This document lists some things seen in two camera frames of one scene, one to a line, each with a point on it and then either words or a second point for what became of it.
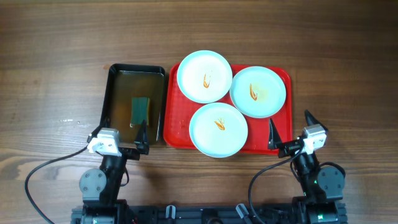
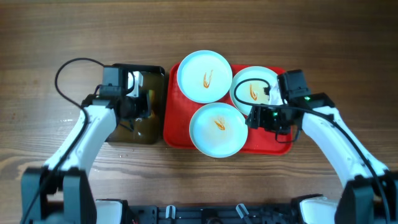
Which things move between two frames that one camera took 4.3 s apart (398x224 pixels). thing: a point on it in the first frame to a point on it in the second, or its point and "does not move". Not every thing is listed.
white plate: (257, 92) does not move
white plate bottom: (218, 130) does not move
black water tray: (134, 94) does not move
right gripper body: (288, 148) to (272, 119)
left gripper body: (130, 154) to (137, 107)
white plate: (204, 76) does not move
